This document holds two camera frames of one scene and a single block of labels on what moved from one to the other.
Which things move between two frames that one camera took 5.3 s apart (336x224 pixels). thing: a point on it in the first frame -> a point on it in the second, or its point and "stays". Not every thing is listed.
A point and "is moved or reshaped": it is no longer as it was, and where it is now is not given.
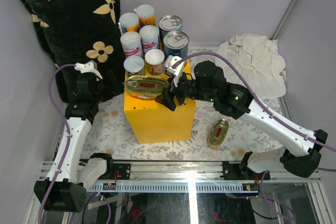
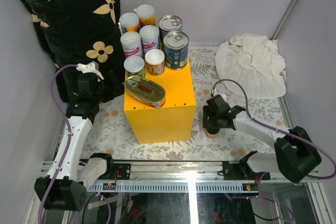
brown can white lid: x=154 y=59 stays
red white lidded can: x=132 y=43 stays
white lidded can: x=149 y=36 stays
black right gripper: x=167 y=97 -> x=208 y=112
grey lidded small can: x=134 y=66 stays
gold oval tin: x=145 y=86 is moved or reshaped
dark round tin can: x=176 y=43 stays
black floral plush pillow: x=76 y=15 stays
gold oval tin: x=218 y=132 is moved or reshaped
